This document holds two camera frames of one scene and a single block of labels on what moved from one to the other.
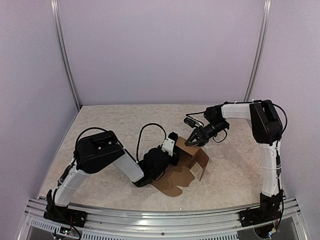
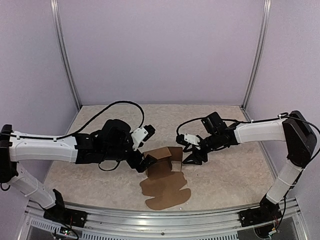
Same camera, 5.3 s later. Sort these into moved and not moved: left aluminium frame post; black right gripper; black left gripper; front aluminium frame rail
Moved: black left gripper; black right gripper
Not moved: left aluminium frame post; front aluminium frame rail
